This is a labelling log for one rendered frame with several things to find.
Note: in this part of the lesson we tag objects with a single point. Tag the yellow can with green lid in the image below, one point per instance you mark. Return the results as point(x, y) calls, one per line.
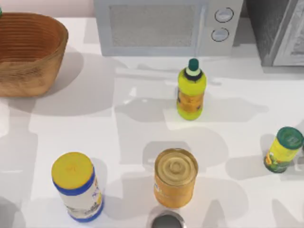
point(282, 152)

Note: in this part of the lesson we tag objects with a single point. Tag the brown woven basket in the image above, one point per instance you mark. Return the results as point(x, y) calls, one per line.
point(28, 54)

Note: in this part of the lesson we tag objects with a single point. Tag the orange can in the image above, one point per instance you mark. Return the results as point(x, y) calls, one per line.
point(174, 183)

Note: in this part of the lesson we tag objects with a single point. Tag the round microwave knob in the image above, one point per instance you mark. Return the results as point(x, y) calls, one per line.
point(224, 14)
point(220, 34)

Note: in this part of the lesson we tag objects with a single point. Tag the white blue can yellow lid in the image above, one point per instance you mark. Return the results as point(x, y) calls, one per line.
point(80, 194)

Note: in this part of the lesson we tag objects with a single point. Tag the pale microwave oven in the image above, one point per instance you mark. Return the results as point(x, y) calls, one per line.
point(152, 26)

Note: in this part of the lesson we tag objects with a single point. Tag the yellow bottle with green cap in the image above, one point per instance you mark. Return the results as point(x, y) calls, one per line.
point(191, 95)

